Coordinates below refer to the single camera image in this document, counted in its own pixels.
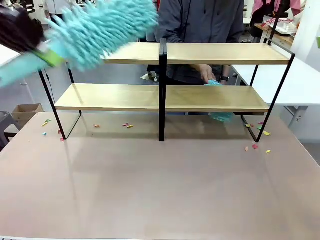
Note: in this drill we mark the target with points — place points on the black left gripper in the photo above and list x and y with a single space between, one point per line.
17 30

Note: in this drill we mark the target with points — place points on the large teal chenille duster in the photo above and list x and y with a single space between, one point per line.
100 30

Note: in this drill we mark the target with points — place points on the small teal chenille duster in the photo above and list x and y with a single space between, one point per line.
220 117

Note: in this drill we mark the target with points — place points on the person's left forearm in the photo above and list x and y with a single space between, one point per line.
225 71

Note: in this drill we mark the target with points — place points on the person's right hand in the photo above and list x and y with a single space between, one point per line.
206 71

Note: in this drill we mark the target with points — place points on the brown cardboard box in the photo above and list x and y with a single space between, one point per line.
25 113

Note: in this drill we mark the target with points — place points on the yellow-green paper scrap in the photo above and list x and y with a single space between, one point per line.
46 122

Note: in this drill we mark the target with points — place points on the grey stool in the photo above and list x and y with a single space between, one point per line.
6 125

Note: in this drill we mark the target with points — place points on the person's grey jacket torso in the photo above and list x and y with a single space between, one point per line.
200 25

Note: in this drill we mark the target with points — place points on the black wristwatch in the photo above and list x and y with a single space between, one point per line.
225 78

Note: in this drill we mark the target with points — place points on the pink garment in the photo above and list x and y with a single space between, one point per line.
262 6

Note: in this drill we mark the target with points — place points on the black pole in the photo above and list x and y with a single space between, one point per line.
274 22

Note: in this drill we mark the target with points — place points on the wooden workbench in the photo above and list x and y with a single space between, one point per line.
282 35

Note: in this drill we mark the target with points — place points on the large white table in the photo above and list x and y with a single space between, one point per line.
287 85

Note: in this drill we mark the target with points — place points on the black frame wooden shelf unit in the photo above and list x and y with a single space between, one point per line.
195 100
112 97

